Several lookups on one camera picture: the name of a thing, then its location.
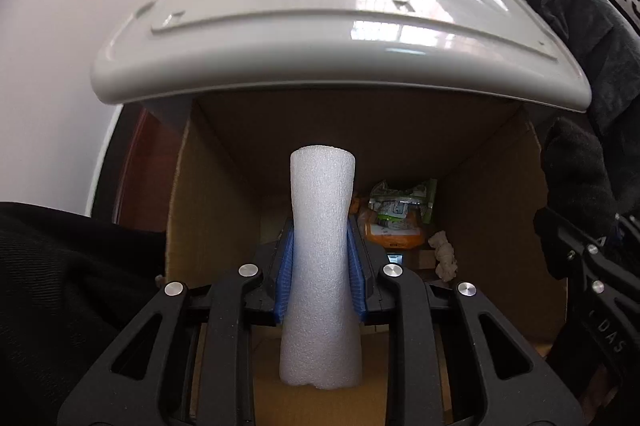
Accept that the person's right forearm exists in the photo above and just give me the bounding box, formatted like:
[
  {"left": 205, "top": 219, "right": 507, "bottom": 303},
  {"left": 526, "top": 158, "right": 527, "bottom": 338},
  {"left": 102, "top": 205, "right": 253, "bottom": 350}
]
[{"left": 387, "top": 0, "right": 640, "bottom": 237}]

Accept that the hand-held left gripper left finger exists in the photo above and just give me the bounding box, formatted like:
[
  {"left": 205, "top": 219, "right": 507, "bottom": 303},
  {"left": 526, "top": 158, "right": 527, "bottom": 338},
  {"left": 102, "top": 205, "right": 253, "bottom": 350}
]
[{"left": 57, "top": 218, "right": 298, "bottom": 426}]

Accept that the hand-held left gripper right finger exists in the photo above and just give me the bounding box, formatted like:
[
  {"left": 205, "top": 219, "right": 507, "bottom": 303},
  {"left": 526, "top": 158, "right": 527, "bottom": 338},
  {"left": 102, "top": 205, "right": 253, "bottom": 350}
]
[{"left": 345, "top": 216, "right": 586, "bottom": 426}]

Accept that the person's right hand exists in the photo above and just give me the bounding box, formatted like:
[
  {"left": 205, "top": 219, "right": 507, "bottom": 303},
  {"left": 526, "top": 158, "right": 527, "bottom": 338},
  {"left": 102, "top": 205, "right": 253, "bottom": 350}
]
[{"left": 589, "top": 357, "right": 624, "bottom": 408}]

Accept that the white plastic table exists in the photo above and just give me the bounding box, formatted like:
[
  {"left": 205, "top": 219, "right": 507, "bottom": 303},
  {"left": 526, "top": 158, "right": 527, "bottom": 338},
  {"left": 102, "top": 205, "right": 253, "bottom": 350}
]
[{"left": 90, "top": 0, "right": 593, "bottom": 132}]

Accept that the white foam tube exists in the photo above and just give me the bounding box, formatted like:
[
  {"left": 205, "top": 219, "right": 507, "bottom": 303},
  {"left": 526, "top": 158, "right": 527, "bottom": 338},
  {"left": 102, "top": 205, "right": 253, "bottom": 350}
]
[{"left": 279, "top": 146, "right": 362, "bottom": 391}]

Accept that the orange snack packet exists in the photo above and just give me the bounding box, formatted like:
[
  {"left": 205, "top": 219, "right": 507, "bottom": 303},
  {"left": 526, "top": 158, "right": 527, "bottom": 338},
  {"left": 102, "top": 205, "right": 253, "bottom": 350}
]
[{"left": 356, "top": 206, "right": 426, "bottom": 251}]

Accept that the white tissue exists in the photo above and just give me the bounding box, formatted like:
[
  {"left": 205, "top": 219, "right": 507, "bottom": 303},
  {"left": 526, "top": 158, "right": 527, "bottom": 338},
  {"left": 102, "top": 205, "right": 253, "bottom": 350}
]
[{"left": 429, "top": 230, "right": 459, "bottom": 282}]

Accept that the reddish brown wooden panel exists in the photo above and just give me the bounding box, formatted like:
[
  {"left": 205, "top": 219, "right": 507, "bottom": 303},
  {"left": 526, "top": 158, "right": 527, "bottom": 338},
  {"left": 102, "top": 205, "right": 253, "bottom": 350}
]
[{"left": 95, "top": 106, "right": 191, "bottom": 237}]

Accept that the green snack wrapper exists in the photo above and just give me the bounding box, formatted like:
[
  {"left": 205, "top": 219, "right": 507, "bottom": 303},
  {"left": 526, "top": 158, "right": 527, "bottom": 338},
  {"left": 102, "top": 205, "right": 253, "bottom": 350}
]
[{"left": 369, "top": 178, "right": 438, "bottom": 224}]

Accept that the brown cardboard box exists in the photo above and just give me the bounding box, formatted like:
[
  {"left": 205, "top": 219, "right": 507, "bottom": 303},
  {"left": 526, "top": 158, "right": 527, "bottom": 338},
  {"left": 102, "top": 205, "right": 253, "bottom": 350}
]
[{"left": 165, "top": 88, "right": 568, "bottom": 426}]

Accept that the person's black clothing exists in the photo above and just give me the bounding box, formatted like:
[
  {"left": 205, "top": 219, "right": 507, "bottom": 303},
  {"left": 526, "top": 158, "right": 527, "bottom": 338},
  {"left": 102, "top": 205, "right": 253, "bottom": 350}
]
[{"left": 0, "top": 201, "right": 168, "bottom": 426}]

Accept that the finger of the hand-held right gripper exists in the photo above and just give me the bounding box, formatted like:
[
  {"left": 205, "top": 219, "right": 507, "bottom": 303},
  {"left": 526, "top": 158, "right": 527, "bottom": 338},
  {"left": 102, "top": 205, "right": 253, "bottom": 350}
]
[
  {"left": 532, "top": 207, "right": 615, "bottom": 303},
  {"left": 606, "top": 212, "right": 640, "bottom": 258}
]

